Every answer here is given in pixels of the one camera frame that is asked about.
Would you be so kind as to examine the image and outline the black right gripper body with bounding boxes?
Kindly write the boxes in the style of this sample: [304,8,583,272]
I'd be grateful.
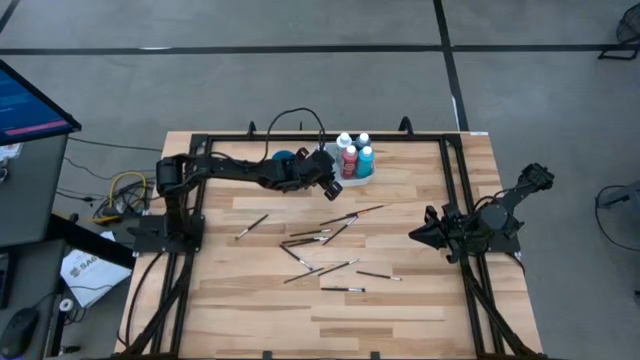
[442,203,479,264]

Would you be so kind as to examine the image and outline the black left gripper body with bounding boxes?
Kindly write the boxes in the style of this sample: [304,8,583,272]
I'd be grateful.
[297,149,337,190]

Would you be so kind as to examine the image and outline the long black paintbrush orange tip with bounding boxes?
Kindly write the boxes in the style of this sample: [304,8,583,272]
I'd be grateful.
[318,203,386,227]

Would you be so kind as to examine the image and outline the large red paint bottle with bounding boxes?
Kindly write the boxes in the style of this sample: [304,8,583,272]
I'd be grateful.
[341,144,360,180]

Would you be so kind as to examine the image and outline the large white paint bottle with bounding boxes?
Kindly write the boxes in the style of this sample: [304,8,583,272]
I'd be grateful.
[335,131,353,164]

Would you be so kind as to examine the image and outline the large teal paint bottle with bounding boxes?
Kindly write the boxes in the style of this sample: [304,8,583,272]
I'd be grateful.
[355,145,376,179]

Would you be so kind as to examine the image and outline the white plastic bin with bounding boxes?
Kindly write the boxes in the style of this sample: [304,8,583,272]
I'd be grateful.
[319,142,376,188]

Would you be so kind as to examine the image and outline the black desk foot bar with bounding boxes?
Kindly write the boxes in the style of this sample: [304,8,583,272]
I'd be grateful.
[46,213,137,270]

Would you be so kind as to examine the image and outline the white printed paper bag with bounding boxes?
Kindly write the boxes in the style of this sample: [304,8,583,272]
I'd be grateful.
[59,230,133,309]

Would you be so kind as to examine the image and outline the black floor fan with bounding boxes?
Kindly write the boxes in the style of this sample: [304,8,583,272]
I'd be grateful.
[597,3,640,62]

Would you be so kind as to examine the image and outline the black computer monitor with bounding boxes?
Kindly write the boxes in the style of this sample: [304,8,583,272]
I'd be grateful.
[0,58,83,147]

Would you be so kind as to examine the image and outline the black keyboard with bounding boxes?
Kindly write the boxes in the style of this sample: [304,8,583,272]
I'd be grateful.
[0,252,10,310]

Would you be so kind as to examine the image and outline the black computer mouse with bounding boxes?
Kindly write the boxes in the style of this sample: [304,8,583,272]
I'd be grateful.
[0,307,39,359]

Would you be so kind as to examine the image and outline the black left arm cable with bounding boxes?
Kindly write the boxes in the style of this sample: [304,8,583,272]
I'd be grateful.
[259,107,329,166]

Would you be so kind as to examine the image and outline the black aluminium table frame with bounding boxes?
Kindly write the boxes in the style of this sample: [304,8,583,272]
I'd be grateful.
[115,118,546,360]

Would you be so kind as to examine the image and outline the yellow cable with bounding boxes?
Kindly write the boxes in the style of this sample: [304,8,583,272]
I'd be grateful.
[108,170,149,224]

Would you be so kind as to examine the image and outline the thin black floor cable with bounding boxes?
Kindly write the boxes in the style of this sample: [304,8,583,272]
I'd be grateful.
[66,136,165,153]

